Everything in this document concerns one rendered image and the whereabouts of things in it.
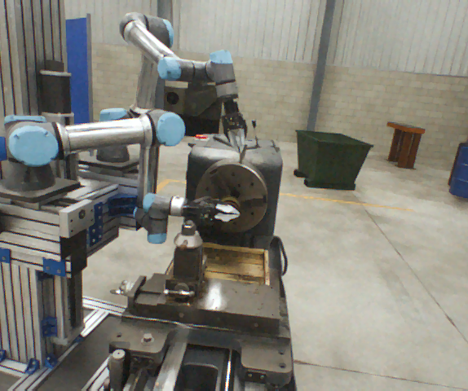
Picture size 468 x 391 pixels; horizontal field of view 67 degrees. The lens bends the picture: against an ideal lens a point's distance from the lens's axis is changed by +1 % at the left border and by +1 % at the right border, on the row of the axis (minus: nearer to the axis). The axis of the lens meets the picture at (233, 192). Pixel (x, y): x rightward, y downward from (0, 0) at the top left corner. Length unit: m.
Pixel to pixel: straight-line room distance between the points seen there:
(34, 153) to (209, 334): 0.70
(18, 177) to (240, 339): 0.85
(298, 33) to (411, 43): 3.23
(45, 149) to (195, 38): 10.73
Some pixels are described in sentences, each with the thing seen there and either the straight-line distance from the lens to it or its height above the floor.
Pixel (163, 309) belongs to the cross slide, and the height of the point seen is 0.95.
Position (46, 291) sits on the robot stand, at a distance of 1.81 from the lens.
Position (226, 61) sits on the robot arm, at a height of 1.62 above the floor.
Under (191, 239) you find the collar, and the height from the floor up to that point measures 1.14.
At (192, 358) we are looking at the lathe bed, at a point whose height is 0.84.
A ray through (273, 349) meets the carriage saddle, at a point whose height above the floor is 0.90.
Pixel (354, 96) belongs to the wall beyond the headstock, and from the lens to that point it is 11.64.
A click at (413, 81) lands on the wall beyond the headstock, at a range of 12.10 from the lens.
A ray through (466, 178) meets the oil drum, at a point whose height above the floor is 0.35.
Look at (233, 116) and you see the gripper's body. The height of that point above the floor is 1.44.
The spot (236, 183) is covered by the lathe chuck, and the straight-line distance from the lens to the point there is 1.49.
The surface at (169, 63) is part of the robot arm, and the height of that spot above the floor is 1.60.
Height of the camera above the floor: 1.55
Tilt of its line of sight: 17 degrees down
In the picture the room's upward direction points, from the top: 6 degrees clockwise
